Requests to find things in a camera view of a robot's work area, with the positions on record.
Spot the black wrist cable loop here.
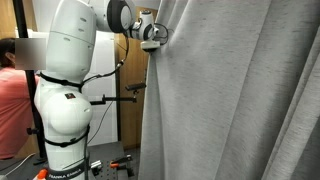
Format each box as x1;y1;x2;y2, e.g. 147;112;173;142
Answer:
153;22;175;47

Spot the black vertical pole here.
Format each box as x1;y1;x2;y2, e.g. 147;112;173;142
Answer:
12;0;49;165

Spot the person in pink shirt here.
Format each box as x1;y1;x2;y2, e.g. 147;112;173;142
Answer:
0;37;43;161

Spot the light grey fabric curtain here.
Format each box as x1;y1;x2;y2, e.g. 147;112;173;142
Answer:
137;0;320;180

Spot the black cable along robot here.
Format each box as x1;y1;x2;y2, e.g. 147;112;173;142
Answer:
80;32;131;90

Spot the orange clamp knob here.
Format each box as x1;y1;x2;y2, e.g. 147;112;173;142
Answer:
36;168;49;180

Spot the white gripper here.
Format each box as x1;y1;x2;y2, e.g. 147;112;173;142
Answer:
140;39;162;52

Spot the small orange-handled black clamp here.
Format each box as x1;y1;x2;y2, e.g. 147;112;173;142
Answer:
109;154;134;170

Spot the black camera on mount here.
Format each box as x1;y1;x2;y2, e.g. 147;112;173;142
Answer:
124;81;148;92

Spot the brown wooden door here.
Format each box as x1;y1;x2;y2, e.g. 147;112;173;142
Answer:
114;6;160;151

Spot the silver metal bracket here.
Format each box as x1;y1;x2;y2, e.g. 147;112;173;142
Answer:
90;160;103;171

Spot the white table cable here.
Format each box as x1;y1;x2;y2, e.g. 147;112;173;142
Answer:
2;152;37;178

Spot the black perforated workbench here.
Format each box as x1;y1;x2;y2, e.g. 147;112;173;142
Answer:
0;140;141;180

